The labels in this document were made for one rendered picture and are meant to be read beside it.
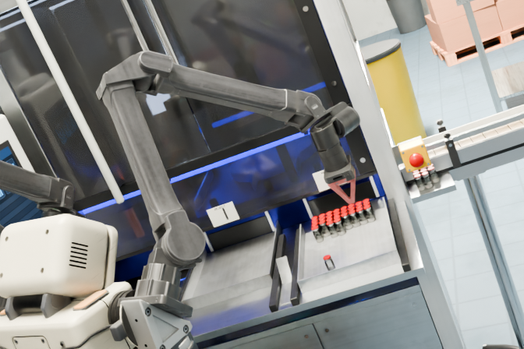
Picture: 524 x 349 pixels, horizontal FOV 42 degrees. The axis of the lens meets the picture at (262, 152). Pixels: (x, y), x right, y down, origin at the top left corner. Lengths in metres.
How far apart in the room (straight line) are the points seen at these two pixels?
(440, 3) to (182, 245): 5.55
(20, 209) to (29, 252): 0.62
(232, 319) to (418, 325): 0.69
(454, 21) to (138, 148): 5.52
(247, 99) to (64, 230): 0.48
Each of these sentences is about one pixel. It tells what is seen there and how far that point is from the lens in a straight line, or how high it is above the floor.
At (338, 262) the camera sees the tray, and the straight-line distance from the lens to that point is 1.82.
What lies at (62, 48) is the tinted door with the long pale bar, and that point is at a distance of 2.03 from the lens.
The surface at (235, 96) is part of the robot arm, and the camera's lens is 1.48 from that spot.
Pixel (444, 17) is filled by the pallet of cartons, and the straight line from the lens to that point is 6.67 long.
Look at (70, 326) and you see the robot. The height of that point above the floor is 1.23.
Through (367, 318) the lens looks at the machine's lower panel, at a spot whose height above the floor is 0.54.
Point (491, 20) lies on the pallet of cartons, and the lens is 6.77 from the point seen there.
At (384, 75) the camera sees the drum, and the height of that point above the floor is 0.59.
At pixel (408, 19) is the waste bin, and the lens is 8.90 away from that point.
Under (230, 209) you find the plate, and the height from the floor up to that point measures 1.03.
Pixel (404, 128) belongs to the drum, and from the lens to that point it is 4.88.
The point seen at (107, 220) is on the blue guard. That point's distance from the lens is 2.15.
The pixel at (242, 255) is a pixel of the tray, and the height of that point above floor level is 0.88.
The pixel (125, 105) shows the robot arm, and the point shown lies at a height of 1.51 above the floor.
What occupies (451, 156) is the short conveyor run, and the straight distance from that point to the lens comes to 2.10.
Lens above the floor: 1.70
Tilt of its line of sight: 16 degrees down
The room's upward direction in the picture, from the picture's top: 23 degrees counter-clockwise
